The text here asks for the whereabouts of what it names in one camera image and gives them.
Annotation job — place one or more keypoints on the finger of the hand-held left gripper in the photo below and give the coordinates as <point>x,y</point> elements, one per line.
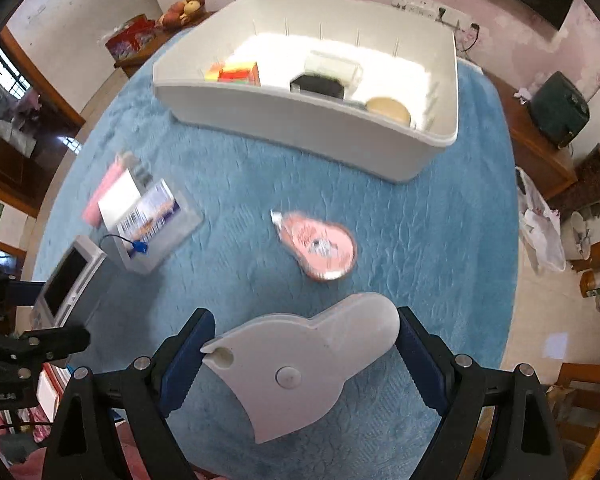
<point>25,294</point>
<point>55,341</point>

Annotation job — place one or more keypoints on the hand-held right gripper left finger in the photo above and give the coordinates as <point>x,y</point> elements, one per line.
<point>185,360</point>

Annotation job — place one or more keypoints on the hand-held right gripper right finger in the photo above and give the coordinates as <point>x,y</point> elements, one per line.
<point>422,365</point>

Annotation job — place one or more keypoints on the white digital camera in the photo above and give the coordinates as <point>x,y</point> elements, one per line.
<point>65,285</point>

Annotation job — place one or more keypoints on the white tape dispenser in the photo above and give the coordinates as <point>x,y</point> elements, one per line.
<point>290,350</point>

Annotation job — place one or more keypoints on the pink comb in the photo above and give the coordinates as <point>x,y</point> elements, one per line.
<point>97,200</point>

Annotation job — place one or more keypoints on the small blue clip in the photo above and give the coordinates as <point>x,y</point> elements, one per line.
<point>139,248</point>

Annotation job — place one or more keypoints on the small white cube box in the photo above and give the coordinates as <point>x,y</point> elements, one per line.
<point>117,200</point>

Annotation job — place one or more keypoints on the clear box with blue label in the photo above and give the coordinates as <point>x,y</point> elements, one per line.
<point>155,220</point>

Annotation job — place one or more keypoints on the pink correction tape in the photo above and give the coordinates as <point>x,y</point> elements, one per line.
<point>320,247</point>

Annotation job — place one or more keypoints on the beige wooden block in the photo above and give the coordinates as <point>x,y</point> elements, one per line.
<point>387,109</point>

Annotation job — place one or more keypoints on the white plastic storage box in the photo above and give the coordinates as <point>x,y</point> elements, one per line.
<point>305,125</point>

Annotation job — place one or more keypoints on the colourful puzzle cube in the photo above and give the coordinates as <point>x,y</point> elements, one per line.
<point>237,72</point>

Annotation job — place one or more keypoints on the black plug charger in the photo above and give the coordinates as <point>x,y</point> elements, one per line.
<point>317,85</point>

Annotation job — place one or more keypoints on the clear box with yellow pieces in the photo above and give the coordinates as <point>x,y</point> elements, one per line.
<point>330,65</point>

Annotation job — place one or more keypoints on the pink clothing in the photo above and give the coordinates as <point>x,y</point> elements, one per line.
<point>30,460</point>

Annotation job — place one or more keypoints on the wooden chair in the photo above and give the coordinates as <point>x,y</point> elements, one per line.
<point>580,375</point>

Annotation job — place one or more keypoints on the white plastic bag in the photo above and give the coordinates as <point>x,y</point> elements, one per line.
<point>540,230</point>

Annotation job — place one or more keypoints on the amber glass jar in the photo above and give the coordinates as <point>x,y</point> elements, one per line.
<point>592,282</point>

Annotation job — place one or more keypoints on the white floral bucket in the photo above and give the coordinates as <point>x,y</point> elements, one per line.
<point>577,235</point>

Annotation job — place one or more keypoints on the window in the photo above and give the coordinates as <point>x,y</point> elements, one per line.
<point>7,72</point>

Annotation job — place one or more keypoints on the dark woven basket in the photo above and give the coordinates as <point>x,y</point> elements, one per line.
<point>587,175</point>

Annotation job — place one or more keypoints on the red printed box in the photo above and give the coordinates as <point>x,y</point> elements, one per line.
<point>130,37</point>

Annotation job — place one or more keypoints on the dark green heater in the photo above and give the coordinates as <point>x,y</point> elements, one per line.
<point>557,107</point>

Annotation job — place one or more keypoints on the pile of fruit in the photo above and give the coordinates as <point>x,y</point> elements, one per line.
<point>180,10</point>

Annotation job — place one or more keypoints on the white power strip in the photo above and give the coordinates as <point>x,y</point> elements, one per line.
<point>415,0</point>

